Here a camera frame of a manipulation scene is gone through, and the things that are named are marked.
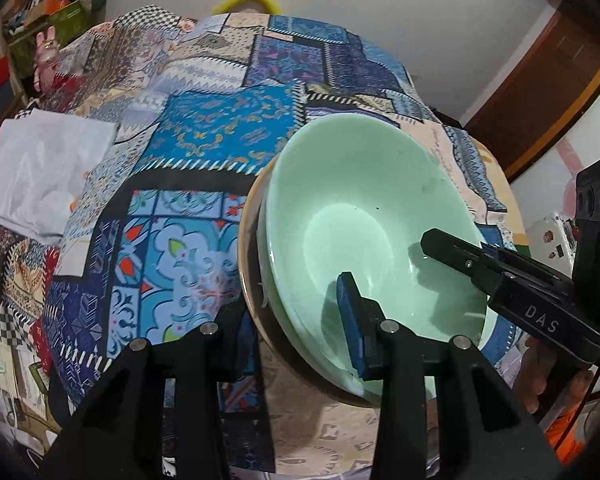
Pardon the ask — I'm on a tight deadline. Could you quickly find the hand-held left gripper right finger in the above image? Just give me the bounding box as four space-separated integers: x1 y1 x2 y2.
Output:
336 271 566 480

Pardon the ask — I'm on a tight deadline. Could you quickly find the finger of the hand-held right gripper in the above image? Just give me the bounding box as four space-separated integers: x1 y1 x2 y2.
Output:
420 228 504 301
480 244 572 287

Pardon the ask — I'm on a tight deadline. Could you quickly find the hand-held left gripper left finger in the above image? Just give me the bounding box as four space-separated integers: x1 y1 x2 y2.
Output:
40 305 259 480

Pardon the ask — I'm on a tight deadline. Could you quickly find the pink bowl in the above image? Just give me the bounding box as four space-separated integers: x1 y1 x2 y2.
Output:
237 157 381 409

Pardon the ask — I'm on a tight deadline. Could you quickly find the green bowl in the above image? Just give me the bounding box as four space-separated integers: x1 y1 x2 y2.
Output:
257 114 498 406

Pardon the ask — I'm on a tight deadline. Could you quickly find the person's right hand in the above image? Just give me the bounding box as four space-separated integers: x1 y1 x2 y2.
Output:
512 335 595 416

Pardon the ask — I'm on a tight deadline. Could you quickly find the white appliance with stickers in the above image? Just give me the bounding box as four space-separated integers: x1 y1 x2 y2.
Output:
525 212 578 263

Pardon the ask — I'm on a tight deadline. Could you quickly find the person's orange clothing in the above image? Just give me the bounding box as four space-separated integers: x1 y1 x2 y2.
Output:
545 400 593 461

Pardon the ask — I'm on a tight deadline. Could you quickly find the wooden door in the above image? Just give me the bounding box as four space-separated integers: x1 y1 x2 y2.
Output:
462 5 600 181

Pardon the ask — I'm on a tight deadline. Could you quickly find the patchwork printed blanket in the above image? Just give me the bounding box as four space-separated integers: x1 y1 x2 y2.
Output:
0 5 531 480

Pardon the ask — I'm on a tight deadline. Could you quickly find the white cloth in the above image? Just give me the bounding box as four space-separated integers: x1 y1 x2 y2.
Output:
0 107 118 248

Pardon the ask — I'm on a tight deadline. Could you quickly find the pink rabbit toy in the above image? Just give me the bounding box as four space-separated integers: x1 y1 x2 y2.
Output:
32 27 63 91

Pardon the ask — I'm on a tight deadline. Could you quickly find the green storage box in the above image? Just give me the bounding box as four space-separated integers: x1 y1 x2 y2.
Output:
7 0 91 78

